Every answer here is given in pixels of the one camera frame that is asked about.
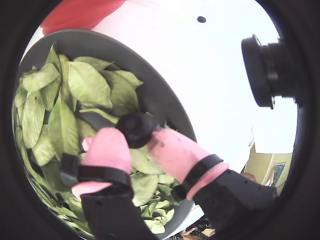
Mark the pile of green leaves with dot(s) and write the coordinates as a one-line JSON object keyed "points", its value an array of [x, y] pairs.
{"points": [[85, 82]]}

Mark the dark framed wall picture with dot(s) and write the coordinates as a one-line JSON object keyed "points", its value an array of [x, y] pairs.
{"points": [[278, 172]]}

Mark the dark blueberry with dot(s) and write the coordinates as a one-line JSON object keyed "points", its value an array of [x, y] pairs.
{"points": [[136, 130]]}

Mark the dark grey round bowl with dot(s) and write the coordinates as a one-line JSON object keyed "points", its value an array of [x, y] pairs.
{"points": [[160, 95]]}

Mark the small black round knob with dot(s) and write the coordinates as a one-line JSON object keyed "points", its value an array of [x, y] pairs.
{"points": [[201, 19]]}

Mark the red collapsible silicone cup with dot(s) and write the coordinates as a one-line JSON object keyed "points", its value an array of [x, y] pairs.
{"points": [[75, 15]]}

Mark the pink tipped gripper finger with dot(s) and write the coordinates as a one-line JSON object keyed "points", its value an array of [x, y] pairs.
{"points": [[177, 152], [110, 150]]}

